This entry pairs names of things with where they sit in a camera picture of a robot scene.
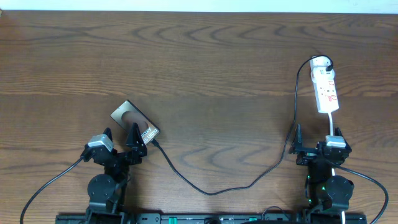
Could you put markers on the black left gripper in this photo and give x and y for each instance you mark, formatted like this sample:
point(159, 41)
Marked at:
point(125, 162)

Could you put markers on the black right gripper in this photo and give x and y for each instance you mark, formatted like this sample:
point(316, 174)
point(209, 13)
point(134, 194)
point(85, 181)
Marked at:
point(296, 148)

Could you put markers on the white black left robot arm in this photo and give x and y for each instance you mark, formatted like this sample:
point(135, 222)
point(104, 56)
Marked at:
point(107, 191)

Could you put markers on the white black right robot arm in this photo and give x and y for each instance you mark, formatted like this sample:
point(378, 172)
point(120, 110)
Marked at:
point(328, 194)

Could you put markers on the white power strip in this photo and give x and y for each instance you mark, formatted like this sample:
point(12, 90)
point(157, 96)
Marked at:
point(322, 75)

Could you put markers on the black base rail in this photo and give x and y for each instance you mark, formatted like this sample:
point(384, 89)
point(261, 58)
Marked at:
point(156, 218)

